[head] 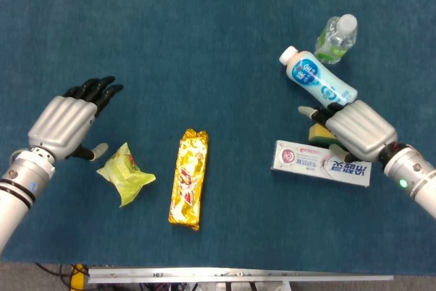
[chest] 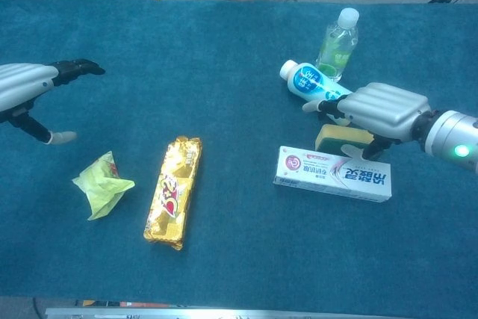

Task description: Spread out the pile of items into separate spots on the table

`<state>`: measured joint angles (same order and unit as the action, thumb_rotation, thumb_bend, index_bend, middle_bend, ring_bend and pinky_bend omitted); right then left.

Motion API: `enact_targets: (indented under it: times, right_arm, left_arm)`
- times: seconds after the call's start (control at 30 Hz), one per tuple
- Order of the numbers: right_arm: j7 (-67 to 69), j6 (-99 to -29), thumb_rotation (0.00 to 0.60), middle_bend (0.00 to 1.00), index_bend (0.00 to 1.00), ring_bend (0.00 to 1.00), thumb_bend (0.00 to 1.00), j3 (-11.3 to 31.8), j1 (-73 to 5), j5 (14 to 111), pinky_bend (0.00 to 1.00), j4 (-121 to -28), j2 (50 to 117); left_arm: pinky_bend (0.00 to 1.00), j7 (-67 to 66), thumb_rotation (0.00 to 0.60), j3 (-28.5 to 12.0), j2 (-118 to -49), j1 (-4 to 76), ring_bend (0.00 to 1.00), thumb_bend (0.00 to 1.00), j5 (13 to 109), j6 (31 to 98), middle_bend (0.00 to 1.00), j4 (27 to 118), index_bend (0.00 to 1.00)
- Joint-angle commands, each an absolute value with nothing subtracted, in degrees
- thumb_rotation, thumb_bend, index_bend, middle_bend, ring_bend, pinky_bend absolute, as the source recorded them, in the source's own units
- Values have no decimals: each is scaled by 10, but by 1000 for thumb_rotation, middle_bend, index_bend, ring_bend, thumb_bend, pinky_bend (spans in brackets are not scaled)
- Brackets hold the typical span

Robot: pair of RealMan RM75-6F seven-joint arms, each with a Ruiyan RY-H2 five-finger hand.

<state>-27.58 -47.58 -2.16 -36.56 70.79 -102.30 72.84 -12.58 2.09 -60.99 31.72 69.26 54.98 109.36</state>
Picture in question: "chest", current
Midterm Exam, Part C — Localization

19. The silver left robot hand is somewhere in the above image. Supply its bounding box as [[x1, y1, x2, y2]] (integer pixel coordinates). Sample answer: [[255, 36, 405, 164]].
[[0, 58, 107, 146]]

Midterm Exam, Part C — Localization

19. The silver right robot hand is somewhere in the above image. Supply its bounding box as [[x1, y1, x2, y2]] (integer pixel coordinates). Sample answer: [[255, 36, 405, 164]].
[[302, 81, 432, 161]]

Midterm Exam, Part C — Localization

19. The yellow scouring sponge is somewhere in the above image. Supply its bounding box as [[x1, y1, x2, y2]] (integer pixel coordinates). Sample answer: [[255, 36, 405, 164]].
[[314, 123, 376, 152]]

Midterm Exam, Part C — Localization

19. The clear water bottle green label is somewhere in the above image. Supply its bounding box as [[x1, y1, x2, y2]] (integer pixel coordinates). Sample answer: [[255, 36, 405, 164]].
[[315, 7, 360, 83]]

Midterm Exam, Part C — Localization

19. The white blue yogurt bottle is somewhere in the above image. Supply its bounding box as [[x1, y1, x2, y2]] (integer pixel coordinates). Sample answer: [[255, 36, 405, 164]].
[[279, 59, 354, 128]]

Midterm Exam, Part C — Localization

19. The white toothpaste box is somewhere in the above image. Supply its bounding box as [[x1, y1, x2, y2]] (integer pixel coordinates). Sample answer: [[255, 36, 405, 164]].
[[273, 145, 393, 203]]

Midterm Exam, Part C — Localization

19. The yellow-green snack packet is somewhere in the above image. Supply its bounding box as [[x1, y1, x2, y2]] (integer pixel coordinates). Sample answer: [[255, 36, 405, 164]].
[[72, 150, 136, 222]]

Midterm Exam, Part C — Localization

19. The gold foil biscuit pack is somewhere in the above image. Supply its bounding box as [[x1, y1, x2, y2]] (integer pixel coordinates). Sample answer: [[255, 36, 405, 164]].
[[143, 135, 203, 251]]

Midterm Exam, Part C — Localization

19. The blue table cloth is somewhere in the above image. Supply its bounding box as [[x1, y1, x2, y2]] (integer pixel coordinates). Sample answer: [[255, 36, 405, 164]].
[[0, 0, 478, 309]]

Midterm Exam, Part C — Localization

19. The aluminium frame rail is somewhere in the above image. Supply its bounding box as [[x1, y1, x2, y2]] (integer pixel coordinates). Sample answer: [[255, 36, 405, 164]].
[[44, 306, 378, 319]]

